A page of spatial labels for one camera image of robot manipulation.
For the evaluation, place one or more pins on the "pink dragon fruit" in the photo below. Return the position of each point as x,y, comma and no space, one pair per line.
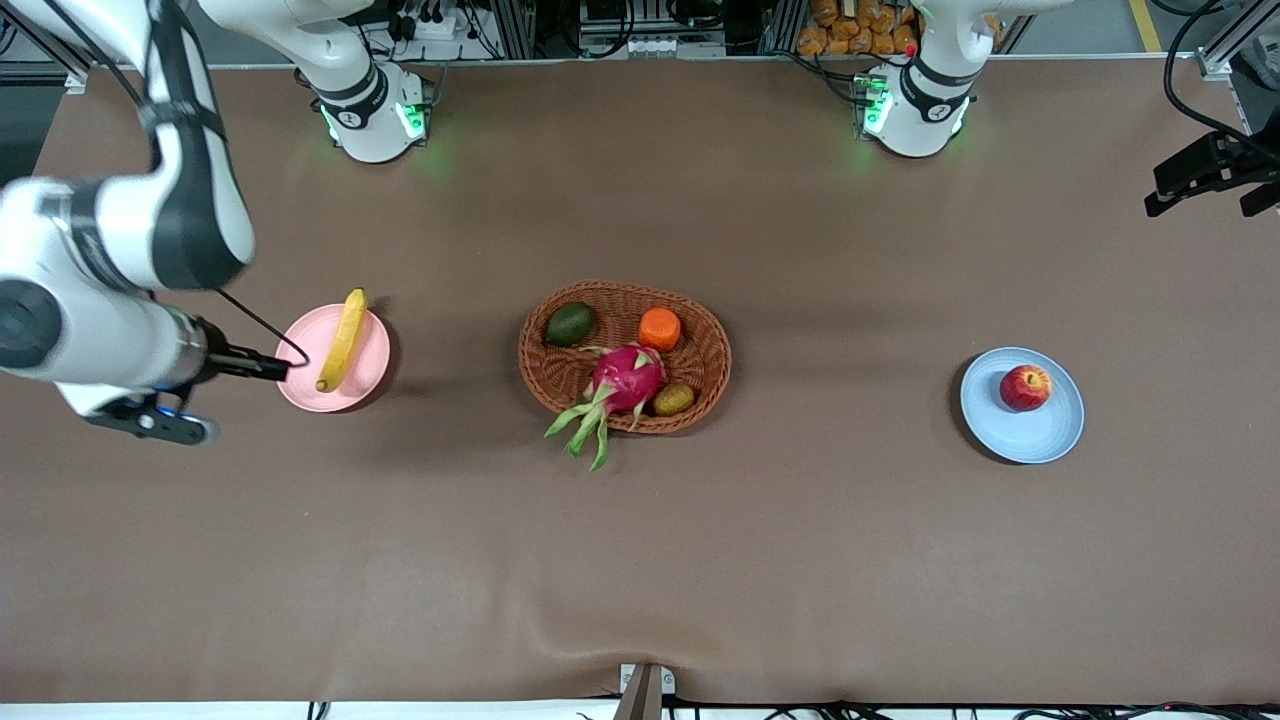
630,378

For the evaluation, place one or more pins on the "white power strip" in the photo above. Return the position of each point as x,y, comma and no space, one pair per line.
440,25

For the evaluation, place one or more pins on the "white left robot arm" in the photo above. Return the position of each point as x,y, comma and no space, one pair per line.
925,110

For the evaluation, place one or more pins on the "blue plate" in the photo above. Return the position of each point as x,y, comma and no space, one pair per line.
1030,435

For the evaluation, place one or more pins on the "brown table cloth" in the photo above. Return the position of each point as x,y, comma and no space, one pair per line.
640,560

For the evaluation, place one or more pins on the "red apple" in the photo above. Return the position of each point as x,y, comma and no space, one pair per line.
1025,388

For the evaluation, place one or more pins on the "yellow banana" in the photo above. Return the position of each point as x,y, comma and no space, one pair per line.
343,340

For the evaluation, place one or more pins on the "control box with connectors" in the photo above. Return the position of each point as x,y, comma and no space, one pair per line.
650,45

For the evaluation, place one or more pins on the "orange fruit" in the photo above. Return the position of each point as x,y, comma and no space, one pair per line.
660,329

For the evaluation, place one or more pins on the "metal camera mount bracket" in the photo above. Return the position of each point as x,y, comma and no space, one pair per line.
645,690

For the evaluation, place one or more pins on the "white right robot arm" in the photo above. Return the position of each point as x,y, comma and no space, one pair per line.
100,240

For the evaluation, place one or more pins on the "pink plate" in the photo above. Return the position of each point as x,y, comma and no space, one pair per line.
370,365

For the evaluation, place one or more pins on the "brown kiwi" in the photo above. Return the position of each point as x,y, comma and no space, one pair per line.
674,400

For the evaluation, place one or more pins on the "aluminium frame post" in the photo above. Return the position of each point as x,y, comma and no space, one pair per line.
1215,62
78,78

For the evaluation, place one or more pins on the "bag of bread rolls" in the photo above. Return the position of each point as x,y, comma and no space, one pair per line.
850,30

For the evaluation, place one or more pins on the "green avocado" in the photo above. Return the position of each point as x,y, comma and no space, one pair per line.
570,324

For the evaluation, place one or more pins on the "brown wicker basket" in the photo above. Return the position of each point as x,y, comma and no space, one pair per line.
705,355

